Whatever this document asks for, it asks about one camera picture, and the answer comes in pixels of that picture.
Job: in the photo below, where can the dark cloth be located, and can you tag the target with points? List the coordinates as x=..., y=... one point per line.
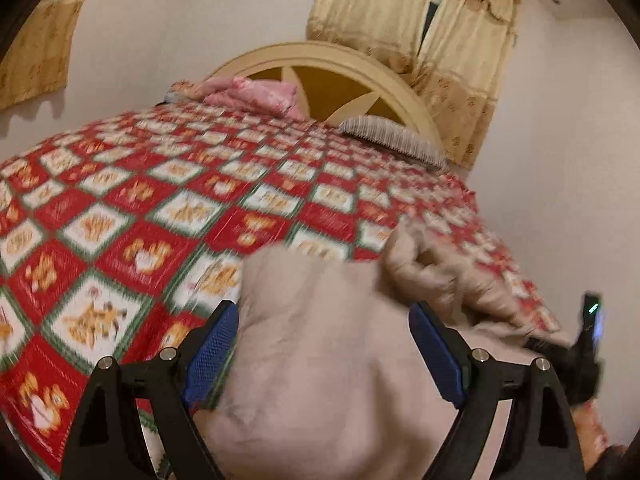
x=607, y=462

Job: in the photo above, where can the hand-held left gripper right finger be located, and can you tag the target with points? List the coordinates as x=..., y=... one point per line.
x=437, y=355

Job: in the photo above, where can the cream round wooden headboard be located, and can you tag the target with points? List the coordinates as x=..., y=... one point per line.
x=350, y=90

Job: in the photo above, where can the red bear-print bedspread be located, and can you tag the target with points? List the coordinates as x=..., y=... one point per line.
x=150, y=210

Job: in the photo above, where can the striped pillow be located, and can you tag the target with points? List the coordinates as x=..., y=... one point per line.
x=395, y=137

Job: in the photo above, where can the pink folded blanket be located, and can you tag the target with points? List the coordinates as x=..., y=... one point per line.
x=250, y=92

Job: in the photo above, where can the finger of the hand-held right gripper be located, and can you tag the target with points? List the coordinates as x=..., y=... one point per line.
x=547, y=347

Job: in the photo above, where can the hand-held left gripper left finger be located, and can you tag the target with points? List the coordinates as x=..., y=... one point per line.
x=212, y=355

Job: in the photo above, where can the beige quilted jacket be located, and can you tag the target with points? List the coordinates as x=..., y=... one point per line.
x=320, y=360

